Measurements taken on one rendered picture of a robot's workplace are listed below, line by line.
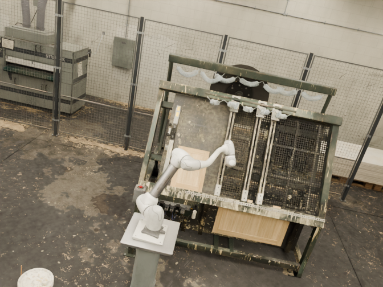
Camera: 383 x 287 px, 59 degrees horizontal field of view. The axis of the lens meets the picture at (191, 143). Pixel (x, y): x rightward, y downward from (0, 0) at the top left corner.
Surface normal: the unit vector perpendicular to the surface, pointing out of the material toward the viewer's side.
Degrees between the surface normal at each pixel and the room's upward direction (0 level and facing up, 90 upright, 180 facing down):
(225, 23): 90
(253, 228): 90
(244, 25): 90
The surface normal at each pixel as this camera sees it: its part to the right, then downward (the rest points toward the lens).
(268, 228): -0.07, 0.40
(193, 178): 0.03, -0.11
